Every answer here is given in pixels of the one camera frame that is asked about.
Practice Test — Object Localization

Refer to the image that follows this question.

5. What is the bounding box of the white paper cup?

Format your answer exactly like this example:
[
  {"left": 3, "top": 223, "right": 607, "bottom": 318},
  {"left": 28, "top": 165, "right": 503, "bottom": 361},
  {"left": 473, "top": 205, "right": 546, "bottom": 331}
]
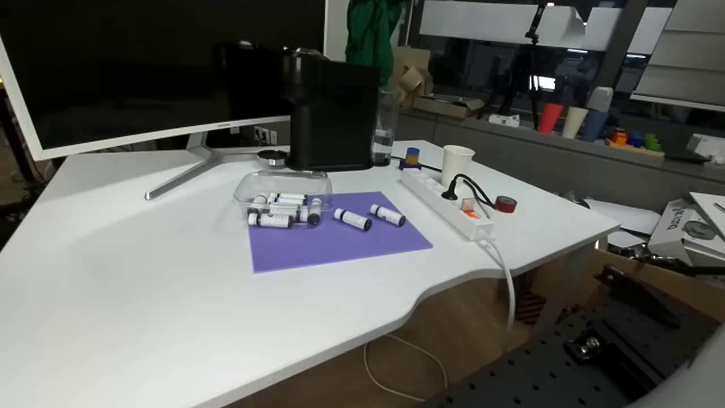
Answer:
[{"left": 439, "top": 144, "right": 478, "bottom": 188}]

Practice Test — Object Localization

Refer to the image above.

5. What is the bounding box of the white power strip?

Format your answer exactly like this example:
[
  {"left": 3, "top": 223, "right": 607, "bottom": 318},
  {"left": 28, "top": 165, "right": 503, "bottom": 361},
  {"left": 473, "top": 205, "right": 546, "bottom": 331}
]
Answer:
[{"left": 397, "top": 170, "right": 496, "bottom": 244}]

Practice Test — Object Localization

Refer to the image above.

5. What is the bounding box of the thin white floor cable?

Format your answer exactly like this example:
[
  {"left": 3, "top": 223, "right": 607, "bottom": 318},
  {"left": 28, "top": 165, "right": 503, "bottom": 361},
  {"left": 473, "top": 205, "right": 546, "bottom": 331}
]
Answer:
[{"left": 361, "top": 331, "right": 454, "bottom": 407}]

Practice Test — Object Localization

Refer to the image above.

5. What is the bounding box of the cream plastic cup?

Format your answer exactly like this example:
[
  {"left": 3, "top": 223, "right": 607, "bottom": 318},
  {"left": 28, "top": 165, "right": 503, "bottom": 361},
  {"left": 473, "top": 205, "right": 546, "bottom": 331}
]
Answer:
[{"left": 559, "top": 104, "right": 591, "bottom": 144}]

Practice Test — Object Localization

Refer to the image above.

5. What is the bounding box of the small orange clear cup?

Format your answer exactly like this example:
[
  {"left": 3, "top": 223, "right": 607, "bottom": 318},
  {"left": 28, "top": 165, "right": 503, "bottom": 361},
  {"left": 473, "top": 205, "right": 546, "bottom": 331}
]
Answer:
[{"left": 458, "top": 197, "right": 482, "bottom": 223}]

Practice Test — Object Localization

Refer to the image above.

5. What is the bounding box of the red plastic cup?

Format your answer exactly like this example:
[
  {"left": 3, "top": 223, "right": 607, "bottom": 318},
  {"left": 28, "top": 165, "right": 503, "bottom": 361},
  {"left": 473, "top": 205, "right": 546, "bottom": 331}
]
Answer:
[{"left": 538, "top": 102, "right": 566, "bottom": 138}]

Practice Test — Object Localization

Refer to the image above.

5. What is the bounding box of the blue plastic cup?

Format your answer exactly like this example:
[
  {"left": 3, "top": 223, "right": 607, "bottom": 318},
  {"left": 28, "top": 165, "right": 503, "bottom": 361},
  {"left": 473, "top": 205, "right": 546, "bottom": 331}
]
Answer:
[{"left": 579, "top": 110, "right": 613, "bottom": 146}]

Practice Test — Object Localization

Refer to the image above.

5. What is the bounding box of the purple paper mat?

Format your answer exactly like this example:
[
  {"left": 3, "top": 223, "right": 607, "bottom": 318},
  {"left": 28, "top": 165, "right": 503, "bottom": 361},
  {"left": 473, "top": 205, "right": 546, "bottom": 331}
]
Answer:
[{"left": 248, "top": 191, "right": 435, "bottom": 275}]

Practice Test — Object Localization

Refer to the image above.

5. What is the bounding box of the large white-framed monitor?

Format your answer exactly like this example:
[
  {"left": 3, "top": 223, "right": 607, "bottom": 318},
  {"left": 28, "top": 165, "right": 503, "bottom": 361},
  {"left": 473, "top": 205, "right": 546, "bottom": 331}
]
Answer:
[{"left": 0, "top": 0, "right": 328, "bottom": 164}]

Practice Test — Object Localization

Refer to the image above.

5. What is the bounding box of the white power strip cable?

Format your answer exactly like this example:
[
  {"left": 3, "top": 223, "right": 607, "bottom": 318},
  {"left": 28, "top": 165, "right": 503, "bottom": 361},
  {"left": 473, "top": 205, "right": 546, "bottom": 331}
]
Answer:
[{"left": 473, "top": 235, "right": 522, "bottom": 333}]

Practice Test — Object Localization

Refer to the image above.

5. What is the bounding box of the white monitor stand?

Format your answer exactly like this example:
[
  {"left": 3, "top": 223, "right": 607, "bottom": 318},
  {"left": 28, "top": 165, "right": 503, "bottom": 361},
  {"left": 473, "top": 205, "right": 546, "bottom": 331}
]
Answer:
[{"left": 144, "top": 134, "right": 221, "bottom": 205}]

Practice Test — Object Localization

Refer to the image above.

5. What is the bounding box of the small white bottle black cap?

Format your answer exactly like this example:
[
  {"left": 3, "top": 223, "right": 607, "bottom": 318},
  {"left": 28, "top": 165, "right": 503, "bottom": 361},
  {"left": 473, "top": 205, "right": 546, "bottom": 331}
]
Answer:
[
  {"left": 303, "top": 195, "right": 327, "bottom": 230},
  {"left": 249, "top": 201, "right": 303, "bottom": 219},
  {"left": 367, "top": 203, "right": 411, "bottom": 230},
  {"left": 248, "top": 212, "right": 298, "bottom": 232},
  {"left": 266, "top": 191, "right": 311, "bottom": 210},
  {"left": 332, "top": 207, "right": 374, "bottom": 235}
]

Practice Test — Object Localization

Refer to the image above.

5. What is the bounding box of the clear plastic bowl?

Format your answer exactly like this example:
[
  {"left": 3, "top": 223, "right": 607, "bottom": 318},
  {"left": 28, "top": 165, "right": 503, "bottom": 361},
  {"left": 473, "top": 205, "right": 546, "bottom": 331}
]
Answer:
[{"left": 231, "top": 165, "right": 336, "bottom": 230}]

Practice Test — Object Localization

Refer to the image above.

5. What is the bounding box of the black coffee machine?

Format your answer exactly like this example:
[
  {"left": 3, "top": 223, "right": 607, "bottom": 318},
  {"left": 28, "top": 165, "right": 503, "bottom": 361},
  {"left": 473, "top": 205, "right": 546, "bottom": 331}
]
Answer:
[{"left": 281, "top": 45, "right": 384, "bottom": 174}]

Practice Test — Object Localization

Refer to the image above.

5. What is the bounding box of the black plug with cable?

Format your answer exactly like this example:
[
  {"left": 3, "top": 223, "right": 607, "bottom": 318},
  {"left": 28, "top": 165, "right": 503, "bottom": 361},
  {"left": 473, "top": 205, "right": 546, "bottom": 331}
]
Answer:
[{"left": 439, "top": 172, "right": 502, "bottom": 212}]

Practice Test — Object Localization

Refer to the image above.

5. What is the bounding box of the black perforated board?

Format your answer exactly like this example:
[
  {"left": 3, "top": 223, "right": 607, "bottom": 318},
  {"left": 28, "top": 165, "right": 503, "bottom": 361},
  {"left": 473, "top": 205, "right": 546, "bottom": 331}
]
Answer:
[{"left": 427, "top": 299, "right": 721, "bottom": 408}]

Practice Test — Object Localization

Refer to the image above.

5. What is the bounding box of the stack of printed papers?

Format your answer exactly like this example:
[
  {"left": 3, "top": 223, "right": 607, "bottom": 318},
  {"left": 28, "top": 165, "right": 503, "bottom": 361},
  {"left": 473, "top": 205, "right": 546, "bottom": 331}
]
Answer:
[{"left": 647, "top": 191, "right": 725, "bottom": 267}]

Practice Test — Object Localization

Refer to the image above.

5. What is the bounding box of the cardboard box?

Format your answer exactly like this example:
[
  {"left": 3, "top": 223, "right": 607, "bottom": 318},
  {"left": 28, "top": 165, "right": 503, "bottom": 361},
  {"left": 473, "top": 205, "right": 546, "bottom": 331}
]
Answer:
[{"left": 389, "top": 45, "right": 435, "bottom": 110}]

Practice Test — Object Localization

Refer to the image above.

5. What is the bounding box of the clear plastic water bottle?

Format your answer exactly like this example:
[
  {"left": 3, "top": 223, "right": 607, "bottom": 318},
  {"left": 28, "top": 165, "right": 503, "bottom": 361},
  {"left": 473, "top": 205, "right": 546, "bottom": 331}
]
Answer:
[{"left": 374, "top": 85, "right": 401, "bottom": 165}]

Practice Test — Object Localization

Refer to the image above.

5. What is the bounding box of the grey plastic cup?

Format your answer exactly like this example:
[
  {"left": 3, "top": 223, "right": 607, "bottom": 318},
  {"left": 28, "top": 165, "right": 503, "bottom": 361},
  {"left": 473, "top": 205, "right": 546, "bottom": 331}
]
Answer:
[{"left": 587, "top": 85, "right": 616, "bottom": 117}]

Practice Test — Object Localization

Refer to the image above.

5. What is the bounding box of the black tripod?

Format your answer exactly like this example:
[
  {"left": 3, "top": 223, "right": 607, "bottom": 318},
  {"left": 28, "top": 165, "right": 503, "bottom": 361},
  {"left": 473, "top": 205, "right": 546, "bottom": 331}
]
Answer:
[{"left": 511, "top": 0, "right": 558, "bottom": 133}]

